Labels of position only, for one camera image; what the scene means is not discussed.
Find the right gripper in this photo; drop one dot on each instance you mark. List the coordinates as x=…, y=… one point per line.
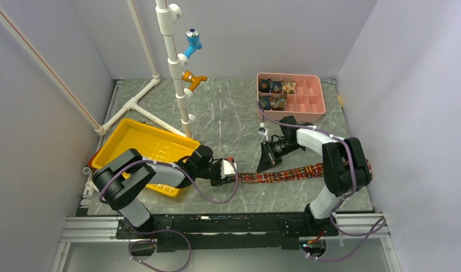
x=268, y=158

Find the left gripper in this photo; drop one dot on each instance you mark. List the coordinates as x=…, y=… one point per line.
x=218, y=181

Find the multicolour patterned necktie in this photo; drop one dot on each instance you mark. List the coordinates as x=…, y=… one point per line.
x=302, y=173

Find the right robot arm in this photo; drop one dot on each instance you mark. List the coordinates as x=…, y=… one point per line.
x=345, y=169

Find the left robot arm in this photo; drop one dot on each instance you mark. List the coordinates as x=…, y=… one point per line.
x=122, y=180

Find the brown patterned rolled tie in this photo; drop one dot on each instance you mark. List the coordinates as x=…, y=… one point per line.
x=278, y=102

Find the blue dotted rolled tie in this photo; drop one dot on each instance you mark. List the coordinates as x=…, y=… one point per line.
x=264, y=103

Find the yellow plastic tray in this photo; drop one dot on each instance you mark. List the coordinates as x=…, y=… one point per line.
x=151, y=142

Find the pink divided organizer box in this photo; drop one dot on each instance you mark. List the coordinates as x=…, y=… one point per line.
x=306, y=105

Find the dark rolled tie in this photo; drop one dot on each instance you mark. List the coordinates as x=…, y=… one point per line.
x=264, y=86

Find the gold floral rolled tie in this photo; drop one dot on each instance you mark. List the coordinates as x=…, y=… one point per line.
x=289, y=87

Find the orange plastic faucet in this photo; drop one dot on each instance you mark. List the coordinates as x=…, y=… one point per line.
x=194, y=80

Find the blue plastic faucet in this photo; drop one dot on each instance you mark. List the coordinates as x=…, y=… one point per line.
x=193, y=38

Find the white PVC pipe stand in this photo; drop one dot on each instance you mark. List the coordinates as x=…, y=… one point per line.
x=167, y=15

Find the white pipe with red stripe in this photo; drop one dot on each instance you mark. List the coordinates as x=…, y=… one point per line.
x=44, y=65

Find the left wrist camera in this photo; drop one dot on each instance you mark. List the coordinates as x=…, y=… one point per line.
x=228, y=169

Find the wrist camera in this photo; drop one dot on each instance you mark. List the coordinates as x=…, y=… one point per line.
x=263, y=131
x=228, y=169

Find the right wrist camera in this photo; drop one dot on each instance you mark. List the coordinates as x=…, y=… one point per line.
x=263, y=131

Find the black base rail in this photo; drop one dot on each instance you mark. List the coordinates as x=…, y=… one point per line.
x=284, y=230

